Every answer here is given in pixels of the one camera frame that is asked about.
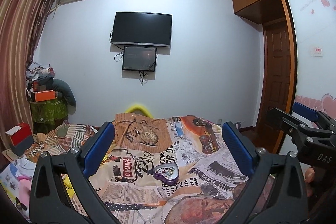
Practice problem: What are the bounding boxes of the purple heart jewelry box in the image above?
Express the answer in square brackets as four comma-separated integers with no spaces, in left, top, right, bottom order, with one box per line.
[153,162,179,186]

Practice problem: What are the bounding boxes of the person's right hand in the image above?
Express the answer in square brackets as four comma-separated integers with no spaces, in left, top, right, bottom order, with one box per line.
[304,166,315,197]

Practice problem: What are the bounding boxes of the brown wooden door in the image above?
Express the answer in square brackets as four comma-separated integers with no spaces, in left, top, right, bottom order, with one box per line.
[257,20,290,138]

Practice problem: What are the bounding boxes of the green patterned storage box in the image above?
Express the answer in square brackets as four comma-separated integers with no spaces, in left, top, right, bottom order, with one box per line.
[30,98,68,124]

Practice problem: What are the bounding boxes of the newspaper print bedspread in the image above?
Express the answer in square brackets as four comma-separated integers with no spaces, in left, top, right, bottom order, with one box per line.
[0,112,276,224]

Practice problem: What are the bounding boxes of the yellow round object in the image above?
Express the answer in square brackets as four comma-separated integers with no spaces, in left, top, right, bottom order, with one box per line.
[125,104,153,118]

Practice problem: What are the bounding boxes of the dark grey bundle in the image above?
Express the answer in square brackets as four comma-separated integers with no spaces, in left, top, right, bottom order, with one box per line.
[52,79,76,115]

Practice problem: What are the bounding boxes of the red white box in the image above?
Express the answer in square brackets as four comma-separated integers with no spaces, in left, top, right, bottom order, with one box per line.
[5,123,34,146]

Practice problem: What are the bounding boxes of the orange box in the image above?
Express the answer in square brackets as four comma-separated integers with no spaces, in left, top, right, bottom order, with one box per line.
[30,90,56,102]

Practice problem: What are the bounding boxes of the wooden wardrobe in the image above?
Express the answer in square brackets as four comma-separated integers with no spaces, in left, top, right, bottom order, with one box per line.
[232,0,335,153]

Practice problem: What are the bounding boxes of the striped brown curtain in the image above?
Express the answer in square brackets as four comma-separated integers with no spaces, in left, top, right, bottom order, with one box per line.
[1,0,56,149]

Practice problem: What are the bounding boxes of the small black wall monitor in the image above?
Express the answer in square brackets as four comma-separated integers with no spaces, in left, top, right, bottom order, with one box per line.
[122,46,157,72]

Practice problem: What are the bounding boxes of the black wall television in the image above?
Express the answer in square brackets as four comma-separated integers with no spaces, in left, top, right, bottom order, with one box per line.
[110,11,173,47]

